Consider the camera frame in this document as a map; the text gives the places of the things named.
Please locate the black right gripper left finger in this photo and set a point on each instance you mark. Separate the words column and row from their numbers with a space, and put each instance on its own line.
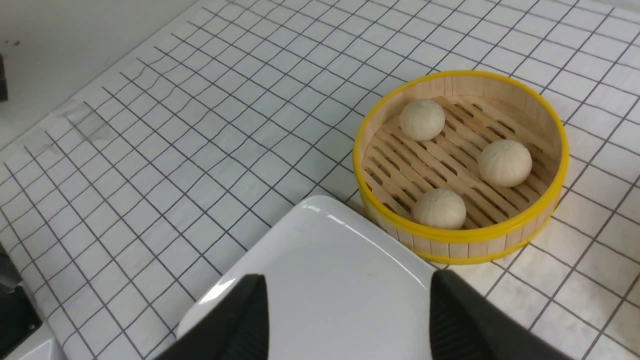
column 237, row 328

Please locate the white black grid tablecloth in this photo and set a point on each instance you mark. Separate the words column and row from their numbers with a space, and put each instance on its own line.
column 195, row 148

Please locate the white square ceramic plate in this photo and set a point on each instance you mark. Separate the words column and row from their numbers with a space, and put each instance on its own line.
column 338, row 287

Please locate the yellow rimmed bamboo steamer basket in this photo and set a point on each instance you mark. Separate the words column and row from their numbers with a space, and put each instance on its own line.
column 481, row 107

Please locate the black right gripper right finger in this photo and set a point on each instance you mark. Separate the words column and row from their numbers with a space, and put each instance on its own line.
column 464, row 325

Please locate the steamed bun moved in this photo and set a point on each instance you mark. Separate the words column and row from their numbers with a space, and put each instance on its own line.
column 505, row 163
column 422, row 120
column 440, row 208

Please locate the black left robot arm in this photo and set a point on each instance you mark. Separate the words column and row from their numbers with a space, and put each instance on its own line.
column 18, row 316

